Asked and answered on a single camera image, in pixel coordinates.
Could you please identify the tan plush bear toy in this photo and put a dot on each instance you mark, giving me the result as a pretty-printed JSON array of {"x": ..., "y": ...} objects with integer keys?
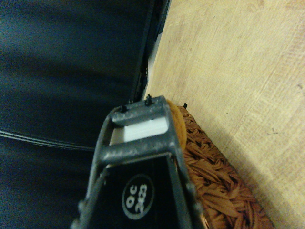
[{"x": 178, "y": 124}]

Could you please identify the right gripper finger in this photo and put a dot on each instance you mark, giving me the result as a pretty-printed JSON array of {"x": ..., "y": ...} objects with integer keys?
[{"x": 133, "y": 150}]

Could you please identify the brown wicker basket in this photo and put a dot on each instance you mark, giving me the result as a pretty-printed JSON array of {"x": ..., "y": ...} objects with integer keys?
[{"x": 214, "y": 179}]

